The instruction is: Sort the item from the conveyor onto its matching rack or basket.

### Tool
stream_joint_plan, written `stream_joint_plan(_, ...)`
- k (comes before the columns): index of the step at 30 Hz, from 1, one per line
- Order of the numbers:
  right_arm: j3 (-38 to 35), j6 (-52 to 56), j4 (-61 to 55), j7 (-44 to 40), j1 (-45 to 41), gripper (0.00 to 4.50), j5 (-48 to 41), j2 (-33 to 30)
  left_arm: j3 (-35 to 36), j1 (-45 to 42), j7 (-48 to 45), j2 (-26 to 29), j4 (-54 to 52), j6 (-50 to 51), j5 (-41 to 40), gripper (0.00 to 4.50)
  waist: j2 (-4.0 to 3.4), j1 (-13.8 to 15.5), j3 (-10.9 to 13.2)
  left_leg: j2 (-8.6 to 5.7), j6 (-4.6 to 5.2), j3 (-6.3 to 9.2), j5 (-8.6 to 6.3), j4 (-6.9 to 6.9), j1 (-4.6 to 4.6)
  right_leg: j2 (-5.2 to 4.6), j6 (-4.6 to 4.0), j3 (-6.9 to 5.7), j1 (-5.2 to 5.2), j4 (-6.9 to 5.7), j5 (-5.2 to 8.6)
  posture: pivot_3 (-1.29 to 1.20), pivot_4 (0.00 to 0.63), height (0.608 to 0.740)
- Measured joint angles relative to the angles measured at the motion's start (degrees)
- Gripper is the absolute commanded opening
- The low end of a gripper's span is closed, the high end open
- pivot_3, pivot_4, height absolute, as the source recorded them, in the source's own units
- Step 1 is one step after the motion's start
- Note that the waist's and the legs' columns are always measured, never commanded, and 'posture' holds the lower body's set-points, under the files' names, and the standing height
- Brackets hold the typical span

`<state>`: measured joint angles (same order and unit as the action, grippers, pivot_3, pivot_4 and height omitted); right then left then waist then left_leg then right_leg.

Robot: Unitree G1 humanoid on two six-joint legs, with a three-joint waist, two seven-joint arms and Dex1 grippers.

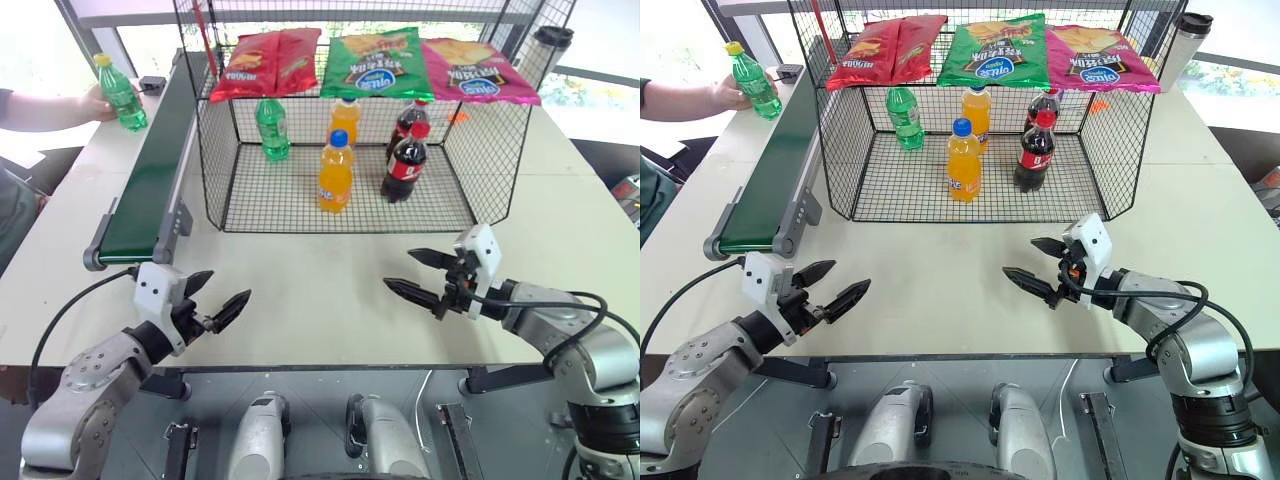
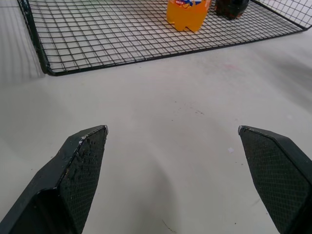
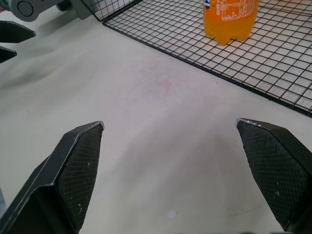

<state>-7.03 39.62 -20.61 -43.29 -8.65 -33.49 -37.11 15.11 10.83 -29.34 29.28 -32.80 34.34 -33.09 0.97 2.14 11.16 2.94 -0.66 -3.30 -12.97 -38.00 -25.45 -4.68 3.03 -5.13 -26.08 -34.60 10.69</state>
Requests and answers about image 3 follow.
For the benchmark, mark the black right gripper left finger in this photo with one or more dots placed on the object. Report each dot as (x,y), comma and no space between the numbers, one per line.
(73,170)

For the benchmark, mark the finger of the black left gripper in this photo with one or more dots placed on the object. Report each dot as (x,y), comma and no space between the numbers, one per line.
(14,33)
(6,54)

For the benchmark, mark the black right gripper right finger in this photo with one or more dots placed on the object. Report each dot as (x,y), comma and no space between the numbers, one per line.
(275,170)

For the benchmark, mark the orange soda plastic bottle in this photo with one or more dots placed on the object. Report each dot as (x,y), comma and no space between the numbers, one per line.
(228,26)

